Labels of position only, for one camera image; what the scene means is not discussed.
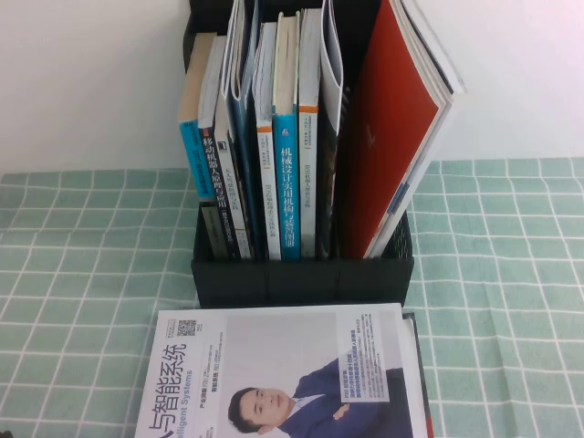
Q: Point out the blue spine mechanical design book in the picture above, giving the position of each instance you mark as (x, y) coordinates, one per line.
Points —
(287, 191)

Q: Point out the white spine orange band book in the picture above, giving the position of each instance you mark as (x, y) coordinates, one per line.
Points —
(268, 191)
(308, 182)

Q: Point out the black plastic book holder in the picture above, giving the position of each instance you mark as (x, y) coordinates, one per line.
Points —
(301, 283)

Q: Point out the small dark olive book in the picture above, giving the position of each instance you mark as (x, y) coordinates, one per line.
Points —
(212, 232)

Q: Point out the grey spine thin book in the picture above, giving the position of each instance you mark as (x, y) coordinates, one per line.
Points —
(228, 169)

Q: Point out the black spine book white title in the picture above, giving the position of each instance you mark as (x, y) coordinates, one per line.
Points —
(214, 169)

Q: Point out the cyan spine book tan pages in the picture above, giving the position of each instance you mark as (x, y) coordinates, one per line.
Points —
(196, 155)

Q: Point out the dark hardcover book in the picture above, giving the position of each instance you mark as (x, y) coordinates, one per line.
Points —
(424, 388)

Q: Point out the blue cover soft magazine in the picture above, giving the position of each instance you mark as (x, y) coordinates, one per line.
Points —
(244, 137)

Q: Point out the portrait cover magazine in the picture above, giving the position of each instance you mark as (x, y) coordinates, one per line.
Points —
(274, 342)

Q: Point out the dark cover magazine curled pages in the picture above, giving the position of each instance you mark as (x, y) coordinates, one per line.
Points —
(330, 68)

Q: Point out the green checked tablecloth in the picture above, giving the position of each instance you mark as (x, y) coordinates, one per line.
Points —
(502, 274)

